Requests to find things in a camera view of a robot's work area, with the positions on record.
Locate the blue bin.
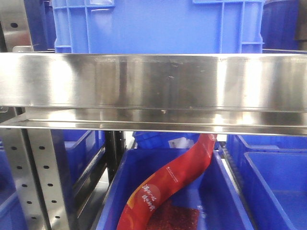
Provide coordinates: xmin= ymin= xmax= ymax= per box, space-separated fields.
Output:
xmin=226 ymin=135 xmax=307 ymax=230
xmin=96 ymin=149 xmax=253 ymax=230
xmin=62 ymin=129 xmax=106 ymax=187

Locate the blue lower left bin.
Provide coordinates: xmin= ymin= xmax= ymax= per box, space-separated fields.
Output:
xmin=62 ymin=129 xmax=106 ymax=187

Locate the stainless steel shelf beam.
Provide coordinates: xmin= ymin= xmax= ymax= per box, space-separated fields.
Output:
xmin=0 ymin=53 xmax=307 ymax=136

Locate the blue lower middle bin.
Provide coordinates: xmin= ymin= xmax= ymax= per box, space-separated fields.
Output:
xmin=96 ymin=149 xmax=253 ymax=230

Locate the blue lower right bin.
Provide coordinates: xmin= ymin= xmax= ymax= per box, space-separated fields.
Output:
xmin=226 ymin=135 xmax=307 ymax=230

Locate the light blue upper crate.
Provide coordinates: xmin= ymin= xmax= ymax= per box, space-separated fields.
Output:
xmin=52 ymin=0 xmax=264 ymax=54

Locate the red snack bag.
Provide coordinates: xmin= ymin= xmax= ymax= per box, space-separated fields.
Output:
xmin=117 ymin=134 xmax=217 ymax=230

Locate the perforated steel upright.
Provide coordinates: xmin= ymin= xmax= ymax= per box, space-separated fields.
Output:
xmin=0 ymin=128 xmax=79 ymax=230

